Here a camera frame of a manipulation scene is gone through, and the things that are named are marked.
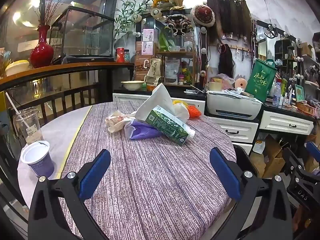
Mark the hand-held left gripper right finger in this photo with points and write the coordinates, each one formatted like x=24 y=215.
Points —
x=225 y=173

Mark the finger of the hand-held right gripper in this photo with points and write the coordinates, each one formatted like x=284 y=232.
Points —
x=313 y=150
x=297 y=170

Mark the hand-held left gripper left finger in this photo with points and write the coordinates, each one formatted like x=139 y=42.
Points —
x=95 y=173

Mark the purple plastic bag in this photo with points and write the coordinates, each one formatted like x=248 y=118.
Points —
x=142 y=133

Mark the cardboard box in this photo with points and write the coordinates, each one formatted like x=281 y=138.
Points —
x=271 y=157

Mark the crumpled beige paper wrapper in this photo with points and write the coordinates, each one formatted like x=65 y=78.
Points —
x=116 y=123

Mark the purple yogurt cup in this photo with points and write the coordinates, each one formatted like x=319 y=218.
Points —
x=40 y=163

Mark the clear water bottle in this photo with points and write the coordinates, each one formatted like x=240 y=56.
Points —
x=277 y=95

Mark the white printer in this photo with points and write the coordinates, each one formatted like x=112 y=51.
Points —
x=232 y=105

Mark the orange foam fruit net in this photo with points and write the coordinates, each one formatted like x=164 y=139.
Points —
x=194 y=111

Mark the white plastic bag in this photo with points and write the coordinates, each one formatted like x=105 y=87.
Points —
x=181 y=111

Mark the green milk carton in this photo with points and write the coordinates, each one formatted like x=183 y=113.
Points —
x=165 y=123

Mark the clear plastic drink cup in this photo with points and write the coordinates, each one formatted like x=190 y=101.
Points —
x=28 y=127

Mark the yellow foam fruit net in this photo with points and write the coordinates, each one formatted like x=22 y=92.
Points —
x=178 y=102

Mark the green tote bag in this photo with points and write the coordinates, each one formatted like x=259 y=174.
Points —
x=260 y=82

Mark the pink plastic bag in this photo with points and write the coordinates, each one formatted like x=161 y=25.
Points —
x=226 y=78

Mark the cream enamel basin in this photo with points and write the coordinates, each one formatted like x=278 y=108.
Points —
x=132 y=85

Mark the white paper bag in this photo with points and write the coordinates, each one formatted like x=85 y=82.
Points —
x=157 y=97

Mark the dark wooden railing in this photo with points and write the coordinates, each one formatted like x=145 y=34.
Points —
x=62 y=80

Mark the small green container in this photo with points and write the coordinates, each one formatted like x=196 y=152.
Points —
x=144 y=86

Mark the vanity mirror with bulbs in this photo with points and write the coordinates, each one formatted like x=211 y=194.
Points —
x=147 y=22
x=287 y=52

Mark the orange packet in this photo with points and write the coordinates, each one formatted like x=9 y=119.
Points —
x=151 y=88

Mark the white drinking straw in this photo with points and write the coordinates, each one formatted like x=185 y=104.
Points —
x=15 y=107

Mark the yellow green bottle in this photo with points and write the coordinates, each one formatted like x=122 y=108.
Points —
x=183 y=76

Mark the black hanging wig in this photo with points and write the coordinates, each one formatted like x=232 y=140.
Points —
x=226 y=60

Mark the white and brown food packet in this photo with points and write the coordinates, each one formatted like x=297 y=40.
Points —
x=172 y=71

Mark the brown printed box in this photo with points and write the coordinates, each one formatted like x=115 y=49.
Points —
x=140 y=67

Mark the brown paper bag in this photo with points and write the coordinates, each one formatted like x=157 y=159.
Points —
x=153 y=71

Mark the red tin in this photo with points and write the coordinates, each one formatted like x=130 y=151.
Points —
x=120 y=55

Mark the dark lidded jar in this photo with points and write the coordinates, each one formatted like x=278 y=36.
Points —
x=127 y=56

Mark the wooden shelf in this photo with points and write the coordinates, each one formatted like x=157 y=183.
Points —
x=175 y=53

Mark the red ceramic vase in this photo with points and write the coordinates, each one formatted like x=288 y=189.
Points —
x=42 y=52

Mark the glass display case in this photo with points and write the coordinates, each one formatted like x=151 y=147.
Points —
x=85 y=37

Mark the ornate headdress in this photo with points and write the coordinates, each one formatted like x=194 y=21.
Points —
x=178 y=25

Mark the hanging dark hair extensions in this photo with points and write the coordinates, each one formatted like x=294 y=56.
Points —
x=227 y=15

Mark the red embroidered hat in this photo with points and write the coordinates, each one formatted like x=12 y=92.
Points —
x=203 y=15

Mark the green bamboo plant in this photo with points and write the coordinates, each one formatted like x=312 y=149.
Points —
x=127 y=12

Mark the dried branches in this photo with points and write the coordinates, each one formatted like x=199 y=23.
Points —
x=46 y=10

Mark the green picture frame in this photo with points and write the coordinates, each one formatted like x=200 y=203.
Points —
x=299 y=92

